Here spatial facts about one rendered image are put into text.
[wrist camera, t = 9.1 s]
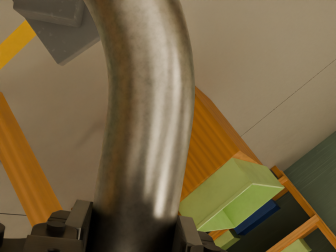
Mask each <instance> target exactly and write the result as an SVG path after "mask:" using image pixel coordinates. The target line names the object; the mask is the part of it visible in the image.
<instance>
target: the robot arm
mask: <svg viewBox="0 0 336 252"><path fill-rule="evenodd" d="M92 207H93V202H91V201H84V200H78V199H77V200H76V202H75V204H74V206H73V208H72V210H71V211H67V210H58V211H55V212H53V213H52V214H51V215H50V217H49V218H48V220H47V221H46V222H43V223H38V224H35V225H34V226H33V227H32V231H31V234H30V235H27V238H4V233H5V226H4V225H3V224H2V223H0V252H86V249H87V243H88V237H89V231H90V225H91V219H92V213H93V209H92ZM171 252H228V251H226V250H223V249H221V248H220V247H219V246H216V245H215V243H214V240H213V238H212V237H211V236H210V235H208V234H207V233H205V232H204V231H197V228H196V226H195V223H194V220H193V218H192V217H187V216H181V215H177V221H176V226H175V231H174V237H173V243H172V249H171Z"/></svg>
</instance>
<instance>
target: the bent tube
mask: <svg viewBox="0 0 336 252"><path fill-rule="evenodd" d="M83 1H84V3H85V4H86V6H87V8H88V10H89V12H90V14H91V16H92V18H93V21H94V23H95V25H96V28H97V31H98V33H99V36H100V40H101V43H102V47H103V51H104V55H105V61H106V66H107V75H108V107H107V115H106V122H105V128H104V135H103V141H102V147H101V154H100V160H99V166H98V173H97V179H96V185H95V192H94V198H93V204H92V216H91V222H90V228H89V234H88V240H87V246H86V252H171V251H172V246H173V240H174V234H175V228H176V222H177V217H178V211H179V205H180V199H181V193H182V187H183V181H184V175H185V169H186V163H187V157H188V151H189V145H190V139H191V133H192V126H193V118H194V107H195V70H194V60H193V52H192V46H191V40H190V35H189V31H188V26H187V22H186V19H185V15H184V11H183V8H182V5H181V2H180V0H83Z"/></svg>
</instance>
